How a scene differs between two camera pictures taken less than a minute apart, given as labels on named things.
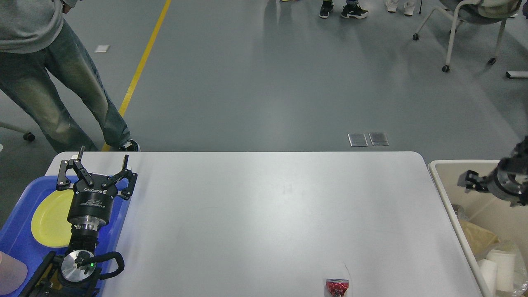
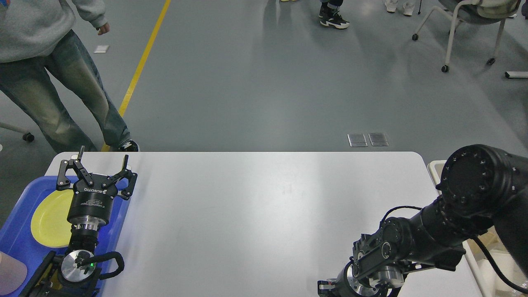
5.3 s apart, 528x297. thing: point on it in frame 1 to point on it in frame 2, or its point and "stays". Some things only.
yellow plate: [50, 225] stays
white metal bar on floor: [517, 74] stays
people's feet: [352, 10] to [329, 11]
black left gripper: [90, 204] stays
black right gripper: [499, 185] to [326, 288]
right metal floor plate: [378, 139] stays
